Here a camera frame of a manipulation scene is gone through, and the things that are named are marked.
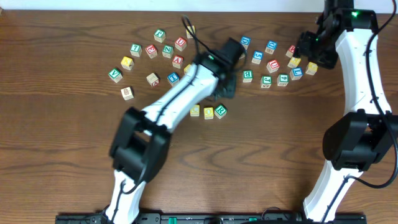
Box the yellow block far right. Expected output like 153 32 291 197
305 62 318 75

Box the yellow block centre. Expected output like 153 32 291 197
183 64 191 75

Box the green j block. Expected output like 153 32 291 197
261 75 272 88
154 29 166 43

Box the blue T block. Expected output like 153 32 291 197
167 72 180 86

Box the right black cable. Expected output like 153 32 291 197
320 0 398 223

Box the blue 5 block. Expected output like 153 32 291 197
251 50 264 65

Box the green Z block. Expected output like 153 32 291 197
162 45 174 58

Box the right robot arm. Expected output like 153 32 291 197
294 0 397 223

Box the red u block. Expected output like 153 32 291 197
175 37 187 52
266 60 280 73

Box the green 7 block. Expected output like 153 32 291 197
130 44 142 57

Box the green J block top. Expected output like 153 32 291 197
154 29 166 43

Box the left black cable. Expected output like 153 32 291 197
110 14 246 223

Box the green V block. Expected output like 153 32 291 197
108 68 123 83

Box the green B block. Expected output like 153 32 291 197
243 70 253 83

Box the yellow O block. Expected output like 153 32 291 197
204 107 214 119

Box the black cable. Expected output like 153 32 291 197
320 0 398 223
110 14 246 223

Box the red A block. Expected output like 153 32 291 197
172 55 183 68

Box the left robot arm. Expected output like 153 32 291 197
104 39 246 223

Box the white red-sided block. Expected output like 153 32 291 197
146 73 160 87

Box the red U block right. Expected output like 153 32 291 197
266 60 280 73

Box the red U block left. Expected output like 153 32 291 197
175 37 187 52

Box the green 4 block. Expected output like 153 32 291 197
277 74 289 86

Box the green R block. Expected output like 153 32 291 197
215 104 228 119

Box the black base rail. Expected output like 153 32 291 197
55 212 368 224

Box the blue L block right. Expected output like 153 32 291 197
289 67 303 80

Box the green J block right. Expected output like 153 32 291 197
261 75 272 88

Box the red M block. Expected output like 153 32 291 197
285 45 295 58

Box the yellow K block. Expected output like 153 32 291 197
121 57 134 70

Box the red E block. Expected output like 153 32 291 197
145 45 158 58

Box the blue D block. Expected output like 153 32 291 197
240 36 251 50

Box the yellow C block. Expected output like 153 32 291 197
190 105 200 117

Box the plain picture block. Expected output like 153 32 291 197
121 86 134 101

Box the yellow block top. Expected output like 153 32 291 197
186 26 195 39

